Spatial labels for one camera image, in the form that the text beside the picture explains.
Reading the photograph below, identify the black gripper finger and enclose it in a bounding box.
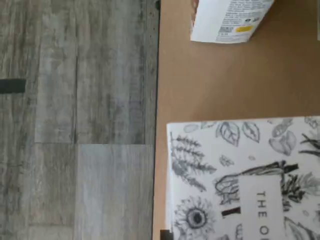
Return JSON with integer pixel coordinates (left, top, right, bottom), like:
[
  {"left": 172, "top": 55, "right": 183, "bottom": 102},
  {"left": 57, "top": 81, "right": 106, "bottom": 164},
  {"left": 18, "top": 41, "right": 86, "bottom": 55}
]
[{"left": 159, "top": 228, "right": 174, "bottom": 240}]

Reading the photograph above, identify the white box yellow strip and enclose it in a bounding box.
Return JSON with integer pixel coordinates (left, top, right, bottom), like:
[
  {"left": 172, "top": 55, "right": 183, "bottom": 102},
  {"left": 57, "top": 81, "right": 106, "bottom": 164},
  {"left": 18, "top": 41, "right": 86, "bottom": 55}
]
[{"left": 165, "top": 115, "right": 320, "bottom": 240}]

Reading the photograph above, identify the black metal shelf rack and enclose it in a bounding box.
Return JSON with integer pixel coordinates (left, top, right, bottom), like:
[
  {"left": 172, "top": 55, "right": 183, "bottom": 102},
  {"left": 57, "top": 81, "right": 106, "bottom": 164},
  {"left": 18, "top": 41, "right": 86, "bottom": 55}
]
[{"left": 151, "top": 0, "right": 161, "bottom": 240}]

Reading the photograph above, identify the wooden shelf board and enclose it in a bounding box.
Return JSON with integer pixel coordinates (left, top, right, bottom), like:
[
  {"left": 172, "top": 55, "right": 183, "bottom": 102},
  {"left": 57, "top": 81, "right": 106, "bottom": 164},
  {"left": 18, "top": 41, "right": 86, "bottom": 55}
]
[{"left": 151, "top": 0, "right": 320, "bottom": 240}]

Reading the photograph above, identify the black floor tape strip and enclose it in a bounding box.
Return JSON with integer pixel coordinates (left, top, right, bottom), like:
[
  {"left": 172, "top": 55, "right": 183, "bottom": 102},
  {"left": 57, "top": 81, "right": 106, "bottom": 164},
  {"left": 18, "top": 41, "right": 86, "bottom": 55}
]
[{"left": 0, "top": 79, "right": 27, "bottom": 95}]

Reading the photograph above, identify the white yellow Purely Elizabeth box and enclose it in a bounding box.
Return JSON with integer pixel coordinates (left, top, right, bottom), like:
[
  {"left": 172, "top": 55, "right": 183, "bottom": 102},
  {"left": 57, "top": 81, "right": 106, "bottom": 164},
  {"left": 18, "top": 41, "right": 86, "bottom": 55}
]
[{"left": 189, "top": 0, "right": 276, "bottom": 44}]

